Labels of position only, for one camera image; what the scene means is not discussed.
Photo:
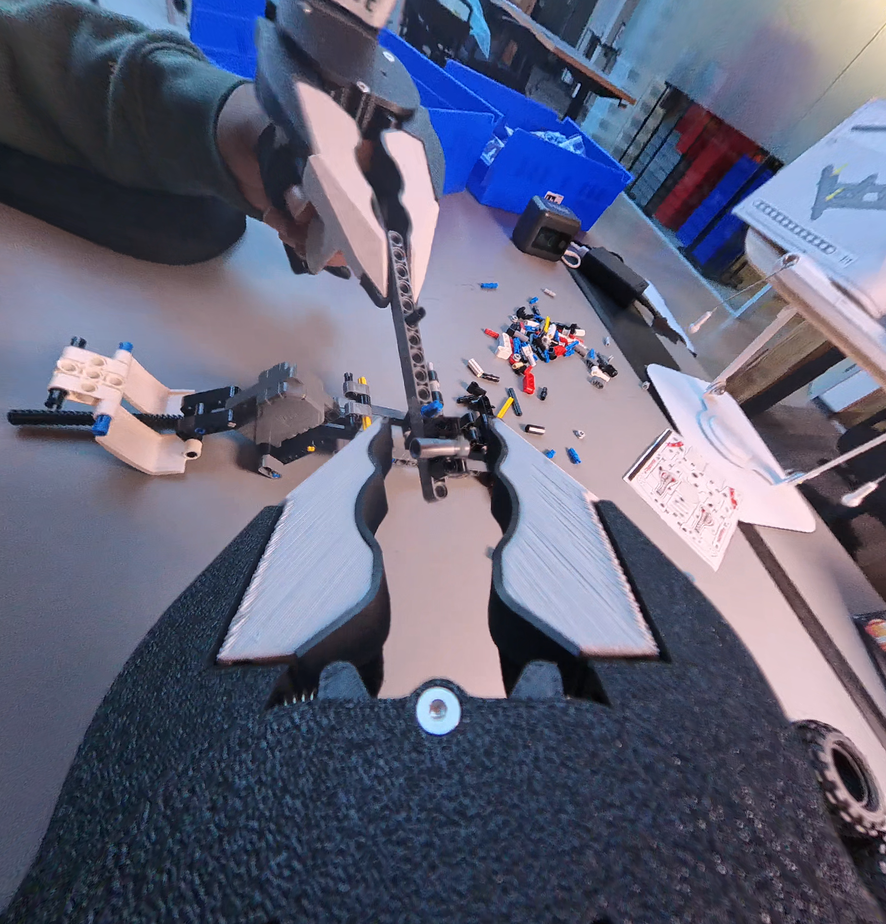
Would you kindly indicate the black box device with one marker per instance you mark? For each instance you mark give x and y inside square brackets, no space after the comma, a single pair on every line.
[547,227]

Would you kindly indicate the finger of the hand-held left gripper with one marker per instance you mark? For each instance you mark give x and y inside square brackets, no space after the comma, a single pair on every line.
[414,187]
[342,187]

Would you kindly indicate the open instruction booklet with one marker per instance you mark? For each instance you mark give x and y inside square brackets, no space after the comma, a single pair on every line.
[832,208]

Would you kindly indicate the black toy rubber tire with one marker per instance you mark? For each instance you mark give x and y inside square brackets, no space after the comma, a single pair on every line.
[880,870]
[847,779]

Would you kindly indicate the toy brick vehicle chassis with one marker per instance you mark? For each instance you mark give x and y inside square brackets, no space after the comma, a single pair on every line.
[283,407]

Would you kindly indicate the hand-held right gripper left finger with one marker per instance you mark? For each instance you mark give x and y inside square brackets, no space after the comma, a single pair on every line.
[306,577]

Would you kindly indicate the toy truck picture box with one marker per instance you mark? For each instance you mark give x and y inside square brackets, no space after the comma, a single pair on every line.
[883,657]

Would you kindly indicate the long brown office table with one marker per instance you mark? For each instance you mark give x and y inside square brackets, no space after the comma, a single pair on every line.
[573,65]

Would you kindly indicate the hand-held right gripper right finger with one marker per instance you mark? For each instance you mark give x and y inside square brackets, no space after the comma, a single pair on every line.
[565,577]

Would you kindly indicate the pile of small toy bricks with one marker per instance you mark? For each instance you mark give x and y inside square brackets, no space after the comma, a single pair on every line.
[551,346]

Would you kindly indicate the white printed sticker sheet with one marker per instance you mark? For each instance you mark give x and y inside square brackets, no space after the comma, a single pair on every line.
[684,498]

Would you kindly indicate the clear plastic bag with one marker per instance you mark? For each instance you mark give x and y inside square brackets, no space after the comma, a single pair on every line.
[536,140]

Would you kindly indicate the grey desk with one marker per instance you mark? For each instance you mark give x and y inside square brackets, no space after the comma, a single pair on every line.
[126,577]

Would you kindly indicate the stack of blue red bins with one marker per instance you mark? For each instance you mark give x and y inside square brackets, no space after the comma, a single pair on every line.
[703,187]

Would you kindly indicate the black toy brick axle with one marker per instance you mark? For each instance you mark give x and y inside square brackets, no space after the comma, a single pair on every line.
[516,401]

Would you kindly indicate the yellow toy brick axle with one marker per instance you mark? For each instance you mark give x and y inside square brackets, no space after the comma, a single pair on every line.
[505,407]

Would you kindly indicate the grey toy brick beam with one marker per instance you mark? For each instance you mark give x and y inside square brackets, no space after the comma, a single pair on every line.
[411,339]

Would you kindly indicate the person's left hand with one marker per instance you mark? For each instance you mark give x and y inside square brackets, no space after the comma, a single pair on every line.
[237,143]

